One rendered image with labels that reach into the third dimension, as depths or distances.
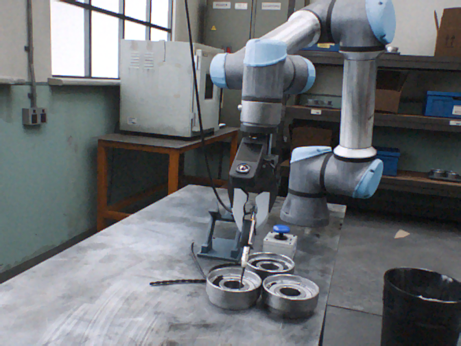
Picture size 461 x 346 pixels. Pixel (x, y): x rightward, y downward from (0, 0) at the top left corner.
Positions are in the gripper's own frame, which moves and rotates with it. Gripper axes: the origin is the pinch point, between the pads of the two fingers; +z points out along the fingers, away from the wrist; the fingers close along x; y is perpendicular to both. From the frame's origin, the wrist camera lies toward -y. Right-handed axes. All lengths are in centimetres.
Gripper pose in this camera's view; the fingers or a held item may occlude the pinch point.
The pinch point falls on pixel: (249, 228)
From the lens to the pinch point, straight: 90.1
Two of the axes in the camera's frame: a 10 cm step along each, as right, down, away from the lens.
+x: -9.7, -1.1, 2.3
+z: -0.7, 9.8, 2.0
